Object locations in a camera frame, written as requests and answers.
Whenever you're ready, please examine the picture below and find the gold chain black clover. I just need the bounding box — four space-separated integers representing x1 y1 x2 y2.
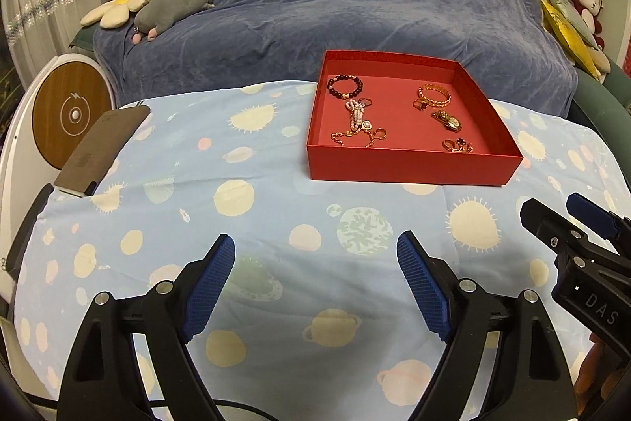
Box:
454 138 473 153

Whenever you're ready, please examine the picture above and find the gold wristwatch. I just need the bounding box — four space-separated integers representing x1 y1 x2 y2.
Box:
431 110 462 133

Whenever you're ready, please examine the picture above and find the gold chain necklace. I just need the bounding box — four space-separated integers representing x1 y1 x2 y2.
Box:
329 126 390 150

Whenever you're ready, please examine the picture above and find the white pearl necklace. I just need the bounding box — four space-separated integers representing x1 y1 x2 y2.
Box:
343 97 375 134

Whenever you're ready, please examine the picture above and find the gold ring red clover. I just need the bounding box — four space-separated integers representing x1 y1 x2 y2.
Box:
442 139 460 152

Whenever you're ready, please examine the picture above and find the red jewelry tray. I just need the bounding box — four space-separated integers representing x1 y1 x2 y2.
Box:
306 50 523 186

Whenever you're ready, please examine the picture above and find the green sofa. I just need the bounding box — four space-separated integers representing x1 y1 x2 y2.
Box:
512 0 631 143

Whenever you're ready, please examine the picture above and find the brown flat panel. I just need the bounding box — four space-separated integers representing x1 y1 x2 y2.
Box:
54 105 151 196

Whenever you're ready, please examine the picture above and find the yellow cushion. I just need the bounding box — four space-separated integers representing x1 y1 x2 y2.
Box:
540 0 600 82

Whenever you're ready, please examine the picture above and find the light blue planet-print cloth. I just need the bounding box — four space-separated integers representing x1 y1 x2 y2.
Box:
14 81 630 420

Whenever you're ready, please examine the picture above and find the red monkey plush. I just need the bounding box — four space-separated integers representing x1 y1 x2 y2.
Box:
570 0 604 50

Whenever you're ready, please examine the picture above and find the round wooden white appliance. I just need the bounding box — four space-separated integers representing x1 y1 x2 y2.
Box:
1 53 116 301

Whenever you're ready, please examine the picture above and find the flower-shaped cream pillow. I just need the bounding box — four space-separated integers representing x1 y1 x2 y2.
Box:
80 0 151 29

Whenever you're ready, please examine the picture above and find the purple-blue blanket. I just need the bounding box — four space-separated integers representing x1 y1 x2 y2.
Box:
93 0 579 116

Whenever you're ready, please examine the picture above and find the grey plush toy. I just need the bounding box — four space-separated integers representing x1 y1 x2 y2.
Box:
132 0 214 45

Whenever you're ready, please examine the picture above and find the gold chain bracelet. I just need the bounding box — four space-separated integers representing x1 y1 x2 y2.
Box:
413 82 453 111

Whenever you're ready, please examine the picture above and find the dark beaded bracelet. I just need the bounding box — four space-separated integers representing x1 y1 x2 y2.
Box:
326 75 365 101

